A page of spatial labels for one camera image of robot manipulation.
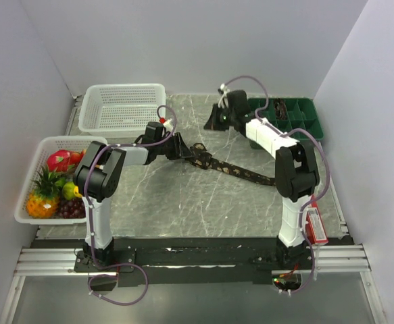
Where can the aluminium rail frame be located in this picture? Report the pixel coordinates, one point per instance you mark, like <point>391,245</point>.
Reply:
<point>46,262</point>

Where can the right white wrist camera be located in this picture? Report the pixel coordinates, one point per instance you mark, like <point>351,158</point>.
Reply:
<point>223,91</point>

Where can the green lime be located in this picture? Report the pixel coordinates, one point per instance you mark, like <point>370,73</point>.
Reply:
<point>68,191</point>

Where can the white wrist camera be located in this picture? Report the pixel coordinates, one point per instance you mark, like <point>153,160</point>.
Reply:
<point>167,123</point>
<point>223,91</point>

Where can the purple grapes bunch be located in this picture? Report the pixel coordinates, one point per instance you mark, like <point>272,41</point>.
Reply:
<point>71,209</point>

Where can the white perforated empty basket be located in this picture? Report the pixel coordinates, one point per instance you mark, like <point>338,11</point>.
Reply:
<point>121,110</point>

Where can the green compartment organizer tray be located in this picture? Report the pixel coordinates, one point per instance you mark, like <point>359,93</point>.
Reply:
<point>301,114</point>

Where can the red strawberries cluster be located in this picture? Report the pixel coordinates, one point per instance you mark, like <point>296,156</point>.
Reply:
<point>76,157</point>

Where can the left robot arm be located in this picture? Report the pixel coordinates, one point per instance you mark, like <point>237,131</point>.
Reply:
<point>99,172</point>

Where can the red rectangular box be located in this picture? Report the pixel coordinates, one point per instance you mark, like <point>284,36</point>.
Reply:
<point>315,230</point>

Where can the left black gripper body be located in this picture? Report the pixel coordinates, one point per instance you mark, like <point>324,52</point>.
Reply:
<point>167,147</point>

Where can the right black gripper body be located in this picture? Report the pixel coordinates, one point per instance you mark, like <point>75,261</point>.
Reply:
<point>227,117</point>

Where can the pineapple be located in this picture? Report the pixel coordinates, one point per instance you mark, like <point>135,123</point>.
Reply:
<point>44,198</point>

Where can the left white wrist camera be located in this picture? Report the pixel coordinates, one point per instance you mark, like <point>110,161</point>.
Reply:
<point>167,123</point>

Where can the yellow lemon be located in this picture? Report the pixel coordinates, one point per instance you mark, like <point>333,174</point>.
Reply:
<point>76,192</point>

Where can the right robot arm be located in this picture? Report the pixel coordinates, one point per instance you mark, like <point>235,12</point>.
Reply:
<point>296,172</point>

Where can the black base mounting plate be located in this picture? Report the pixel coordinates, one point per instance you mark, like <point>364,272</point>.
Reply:
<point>193,260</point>

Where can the rolled brown tie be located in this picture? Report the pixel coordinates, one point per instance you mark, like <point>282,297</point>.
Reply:
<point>280,109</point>

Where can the white fruit basket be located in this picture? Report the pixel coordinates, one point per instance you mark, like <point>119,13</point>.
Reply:
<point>47,147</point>

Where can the dark floral patterned tie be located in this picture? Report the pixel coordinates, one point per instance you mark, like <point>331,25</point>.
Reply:
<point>202,159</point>

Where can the pink dragon fruit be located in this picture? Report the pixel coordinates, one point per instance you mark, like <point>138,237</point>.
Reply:
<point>59,161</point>

